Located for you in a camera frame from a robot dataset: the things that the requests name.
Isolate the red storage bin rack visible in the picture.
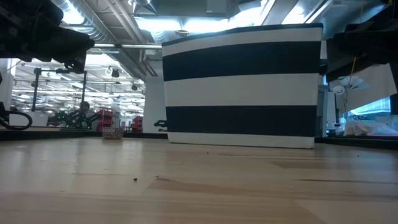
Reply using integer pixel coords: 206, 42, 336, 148
93, 109, 114, 133
131, 115, 145, 132

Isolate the black curved clamp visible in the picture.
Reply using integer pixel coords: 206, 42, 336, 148
154, 119, 169, 133

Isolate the black table edge rail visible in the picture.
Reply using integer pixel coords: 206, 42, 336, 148
0, 129, 398, 151

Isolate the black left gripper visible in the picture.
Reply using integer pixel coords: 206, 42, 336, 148
29, 11, 96, 75

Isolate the black metal frame stand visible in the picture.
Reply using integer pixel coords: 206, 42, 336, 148
30, 66, 89, 128

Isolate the black cable loop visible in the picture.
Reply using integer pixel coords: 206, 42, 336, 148
0, 101, 34, 131

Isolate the white floor lamp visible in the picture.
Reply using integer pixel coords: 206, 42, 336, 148
331, 75, 371, 131

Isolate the navy white striped fabric basket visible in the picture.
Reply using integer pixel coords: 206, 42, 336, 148
160, 22, 329, 149

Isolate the pale plastic bag pile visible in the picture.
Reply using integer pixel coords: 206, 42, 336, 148
343, 120, 398, 138

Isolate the silver ventilation duct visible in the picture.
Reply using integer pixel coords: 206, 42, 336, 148
51, 0, 158, 80

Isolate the yellow hanging cable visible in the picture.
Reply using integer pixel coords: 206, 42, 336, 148
349, 55, 358, 79

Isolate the person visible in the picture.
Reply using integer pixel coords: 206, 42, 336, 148
77, 100, 93, 128

